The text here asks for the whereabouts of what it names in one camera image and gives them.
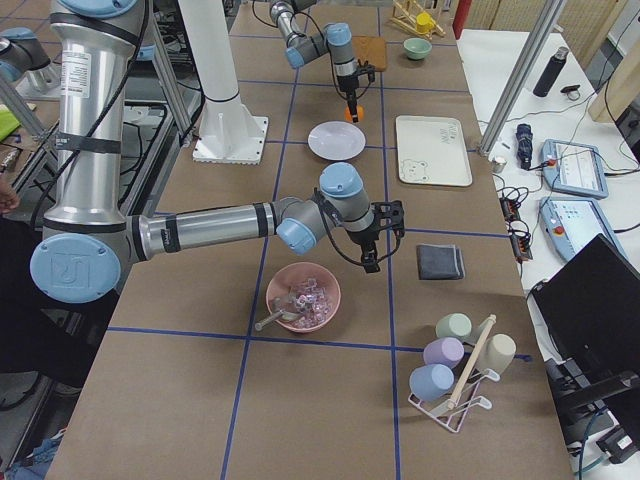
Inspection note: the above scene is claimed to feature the black water bottle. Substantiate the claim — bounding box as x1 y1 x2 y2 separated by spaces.
532 47 570 98

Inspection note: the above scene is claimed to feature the black power strip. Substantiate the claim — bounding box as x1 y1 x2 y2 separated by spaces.
499 198 533 263

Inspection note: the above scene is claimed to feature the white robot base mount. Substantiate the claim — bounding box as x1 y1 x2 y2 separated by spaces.
179 0 269 165

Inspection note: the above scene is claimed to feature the yellow mug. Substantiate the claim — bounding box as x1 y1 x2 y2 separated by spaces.
415 12 437 36

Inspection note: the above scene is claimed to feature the wooden mug rack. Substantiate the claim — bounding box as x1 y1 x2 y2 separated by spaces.
390 0 446 40

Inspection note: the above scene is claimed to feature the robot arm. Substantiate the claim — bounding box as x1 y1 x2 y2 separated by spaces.
30 1 405 304
269 1 375 123

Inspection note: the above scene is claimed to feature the white round plate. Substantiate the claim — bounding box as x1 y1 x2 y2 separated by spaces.
307 121 366 161

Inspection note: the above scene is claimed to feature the wooden cutting board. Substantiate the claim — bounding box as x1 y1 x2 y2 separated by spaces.
352 36 388 72

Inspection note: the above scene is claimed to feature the pink bowl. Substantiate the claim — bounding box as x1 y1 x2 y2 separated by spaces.
266 262 341 333

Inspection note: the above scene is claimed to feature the teach pendant near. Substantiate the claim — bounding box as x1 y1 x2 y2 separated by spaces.
539 197 626 261

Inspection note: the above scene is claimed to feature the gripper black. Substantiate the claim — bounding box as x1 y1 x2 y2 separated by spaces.
360 200 404 273
335 60 376 113

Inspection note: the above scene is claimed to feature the small metal cup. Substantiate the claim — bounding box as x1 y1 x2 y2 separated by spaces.
491 156 507 174

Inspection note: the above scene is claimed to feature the light green bowl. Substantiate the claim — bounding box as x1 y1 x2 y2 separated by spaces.
403 37 432 61

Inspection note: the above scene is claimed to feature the teach pendant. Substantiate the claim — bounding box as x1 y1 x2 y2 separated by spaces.
539 197 626 261
541 139 609 199

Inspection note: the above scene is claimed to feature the beige cup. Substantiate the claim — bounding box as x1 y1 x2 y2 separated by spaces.
475 334 516 375

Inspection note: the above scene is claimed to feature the orange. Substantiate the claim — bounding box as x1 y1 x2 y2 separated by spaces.
344 104 364 123

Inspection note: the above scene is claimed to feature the wooden rack dowel handle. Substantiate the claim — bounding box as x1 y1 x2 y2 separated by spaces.
447 314 496 411

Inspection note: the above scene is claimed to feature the metal scoop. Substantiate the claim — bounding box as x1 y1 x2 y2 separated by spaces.
254 296 302 331

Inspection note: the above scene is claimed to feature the green cup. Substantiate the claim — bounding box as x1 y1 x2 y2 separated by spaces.
435 313 472 342

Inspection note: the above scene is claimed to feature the black laptop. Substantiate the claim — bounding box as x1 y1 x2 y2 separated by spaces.
533 234 639 376

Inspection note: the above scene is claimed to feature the aluminium frame post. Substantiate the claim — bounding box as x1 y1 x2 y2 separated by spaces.
478 0 567 157

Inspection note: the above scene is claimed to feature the cream bear tray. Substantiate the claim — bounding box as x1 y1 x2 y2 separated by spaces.
395 115 473 187

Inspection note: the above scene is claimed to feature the clear ice cubes pile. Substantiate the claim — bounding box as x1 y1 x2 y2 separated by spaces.
289 277 332 329

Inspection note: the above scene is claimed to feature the purple cup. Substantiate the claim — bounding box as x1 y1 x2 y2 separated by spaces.
423 337 465 369

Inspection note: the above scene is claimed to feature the white wire cup rack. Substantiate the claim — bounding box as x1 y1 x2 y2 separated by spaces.
408 364 501 433

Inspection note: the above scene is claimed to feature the folded dark umbrella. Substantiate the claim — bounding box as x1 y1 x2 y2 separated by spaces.
516 123 533 170

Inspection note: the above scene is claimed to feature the teach pendant far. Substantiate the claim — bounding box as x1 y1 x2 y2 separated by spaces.
541 139 609 199

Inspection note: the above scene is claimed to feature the folded grey cloth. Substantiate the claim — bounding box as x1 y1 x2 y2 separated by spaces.
416 244 465 280

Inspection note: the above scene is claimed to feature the blue cup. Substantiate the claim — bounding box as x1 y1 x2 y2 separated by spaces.
409 364 454 401

